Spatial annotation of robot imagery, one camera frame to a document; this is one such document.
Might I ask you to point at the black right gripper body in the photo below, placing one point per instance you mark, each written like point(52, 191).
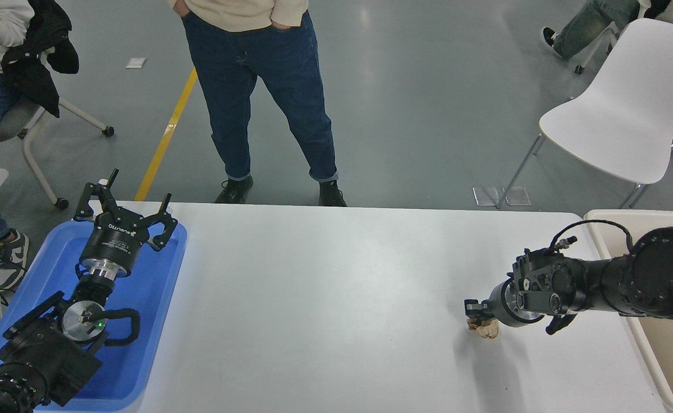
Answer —
point(500, 307)

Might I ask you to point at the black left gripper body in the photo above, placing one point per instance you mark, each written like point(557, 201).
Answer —
point(112, 241)

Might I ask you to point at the tan paper ball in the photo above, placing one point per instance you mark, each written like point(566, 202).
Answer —
point(485, 330)

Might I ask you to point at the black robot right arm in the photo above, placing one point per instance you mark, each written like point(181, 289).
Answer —
point(657, 275)

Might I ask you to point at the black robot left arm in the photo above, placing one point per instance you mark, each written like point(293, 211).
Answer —
point(43, 350)

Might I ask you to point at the blue plastic tray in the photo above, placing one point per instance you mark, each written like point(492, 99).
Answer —
point(152, 287)

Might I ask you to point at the clear floor marker plate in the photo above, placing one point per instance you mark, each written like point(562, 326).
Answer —
point(485, 196)
point(517, 195)

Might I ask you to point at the grey wheeled chair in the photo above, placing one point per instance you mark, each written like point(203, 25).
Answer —
point(15, 120)

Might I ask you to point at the white paper scrap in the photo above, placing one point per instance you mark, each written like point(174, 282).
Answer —
point(136, 62)

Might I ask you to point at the black jacket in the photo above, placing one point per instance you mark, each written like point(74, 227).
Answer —
point(32, 63)

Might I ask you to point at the large pale bin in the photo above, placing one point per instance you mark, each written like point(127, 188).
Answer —
point(663, 355)

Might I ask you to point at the standing person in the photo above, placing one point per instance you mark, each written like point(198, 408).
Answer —
point(256, 69)

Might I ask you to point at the white plastic chair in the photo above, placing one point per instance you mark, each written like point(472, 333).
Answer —
point(617, 115)

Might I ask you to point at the white-legged wheeled chair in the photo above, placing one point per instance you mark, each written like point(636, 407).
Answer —
point(578, 69)

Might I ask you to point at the person in grey trousers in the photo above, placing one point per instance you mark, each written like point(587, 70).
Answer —
point(588, 26)

